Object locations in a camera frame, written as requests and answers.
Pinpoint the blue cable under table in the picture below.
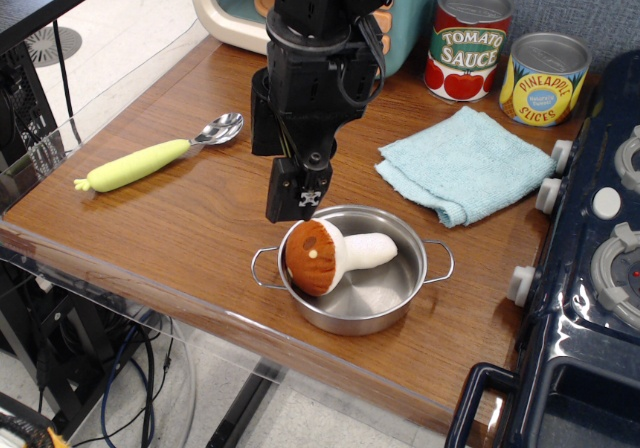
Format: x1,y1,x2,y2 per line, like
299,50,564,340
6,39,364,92
100,309,157,448

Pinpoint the white stove knob upper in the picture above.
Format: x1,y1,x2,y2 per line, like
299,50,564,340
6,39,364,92
551,140,573,175

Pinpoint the plush brown mushroom toy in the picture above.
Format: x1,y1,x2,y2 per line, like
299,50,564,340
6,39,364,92
284,219,398,297

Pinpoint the black cable under table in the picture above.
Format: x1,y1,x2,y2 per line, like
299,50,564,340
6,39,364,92
69,312,176,448

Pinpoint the white stove knob middle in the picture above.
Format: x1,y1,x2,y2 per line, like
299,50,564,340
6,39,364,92
535,178,561,215

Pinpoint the pineapple slices can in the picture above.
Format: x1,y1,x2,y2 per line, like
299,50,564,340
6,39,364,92
499,32,592,127

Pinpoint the black desk at left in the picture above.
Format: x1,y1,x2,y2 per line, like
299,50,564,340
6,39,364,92
1,0,85,169

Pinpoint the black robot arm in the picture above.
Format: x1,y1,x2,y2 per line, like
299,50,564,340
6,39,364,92
251,0,391,223

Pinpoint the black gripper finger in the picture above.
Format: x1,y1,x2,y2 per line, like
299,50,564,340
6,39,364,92
266,157,333,223
251,68,280,156

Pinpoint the dark blue toy stove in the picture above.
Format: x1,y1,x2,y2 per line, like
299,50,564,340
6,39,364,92
446,51,639,447

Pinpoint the green handled metal spoon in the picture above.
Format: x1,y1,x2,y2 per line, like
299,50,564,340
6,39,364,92
74,112,244,193

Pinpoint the tomato sauce can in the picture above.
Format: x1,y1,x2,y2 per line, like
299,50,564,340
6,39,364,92
424,0,514,102

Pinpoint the light blue cloth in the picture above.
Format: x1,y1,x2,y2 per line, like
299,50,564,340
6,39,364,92
375,107,557,228

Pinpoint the stainless steel pot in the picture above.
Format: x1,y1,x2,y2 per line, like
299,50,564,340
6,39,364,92
275,205,430,336

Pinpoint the teal toy microwave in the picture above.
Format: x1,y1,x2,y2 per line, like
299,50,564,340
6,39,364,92
193,0,435,76

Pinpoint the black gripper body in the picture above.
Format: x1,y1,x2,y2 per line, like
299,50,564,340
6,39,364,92
266,11,386,171

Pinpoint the white stove knob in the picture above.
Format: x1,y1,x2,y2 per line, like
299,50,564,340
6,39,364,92
507,266,536,307
535,178,561,215
551,140,573,175

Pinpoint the white stove knob lower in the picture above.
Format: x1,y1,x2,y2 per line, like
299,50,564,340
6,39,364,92
507,266,536,307

